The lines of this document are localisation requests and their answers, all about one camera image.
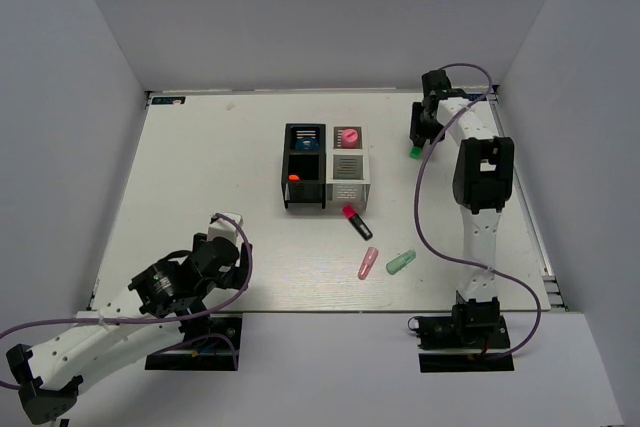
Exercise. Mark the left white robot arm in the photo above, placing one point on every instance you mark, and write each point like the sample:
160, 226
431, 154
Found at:
161, 309

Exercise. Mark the green correction tape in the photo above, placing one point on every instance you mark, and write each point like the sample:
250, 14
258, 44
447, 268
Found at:
400, 262

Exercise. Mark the blue ink jar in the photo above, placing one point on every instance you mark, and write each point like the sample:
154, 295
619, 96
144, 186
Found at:
306, 144

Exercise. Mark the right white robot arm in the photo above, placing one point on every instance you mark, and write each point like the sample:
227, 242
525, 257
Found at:
482, 184

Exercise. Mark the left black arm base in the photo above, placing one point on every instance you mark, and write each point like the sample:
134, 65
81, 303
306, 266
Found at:
219, 352

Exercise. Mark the black slotted organizer box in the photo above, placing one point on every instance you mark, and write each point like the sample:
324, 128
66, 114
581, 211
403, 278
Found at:
309, 165

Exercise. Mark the green cap black highlighter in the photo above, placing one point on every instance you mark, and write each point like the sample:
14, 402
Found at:
415, 152

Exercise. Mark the pink cap glitter bottle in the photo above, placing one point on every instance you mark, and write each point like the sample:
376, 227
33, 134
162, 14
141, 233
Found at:
347, 138

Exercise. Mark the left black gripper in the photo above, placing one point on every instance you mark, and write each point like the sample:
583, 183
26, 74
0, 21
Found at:
234, 272

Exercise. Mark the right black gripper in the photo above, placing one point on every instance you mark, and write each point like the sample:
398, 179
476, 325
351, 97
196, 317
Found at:
416, 126

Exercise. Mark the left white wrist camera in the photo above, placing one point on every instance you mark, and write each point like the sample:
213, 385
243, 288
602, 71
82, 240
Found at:
220, 227

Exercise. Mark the pink correction tape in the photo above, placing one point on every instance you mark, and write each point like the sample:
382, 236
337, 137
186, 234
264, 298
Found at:
367, 263

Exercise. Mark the white slotted organizer box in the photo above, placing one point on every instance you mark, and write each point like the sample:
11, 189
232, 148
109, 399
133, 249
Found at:
348, 178

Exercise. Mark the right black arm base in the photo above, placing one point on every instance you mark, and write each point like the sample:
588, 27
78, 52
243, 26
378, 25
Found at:
441, 350

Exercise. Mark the left blue corner label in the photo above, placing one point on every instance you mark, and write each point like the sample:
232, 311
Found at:
168, 100

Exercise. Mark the red cap black highlighter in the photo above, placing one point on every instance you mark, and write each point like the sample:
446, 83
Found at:
356, 222

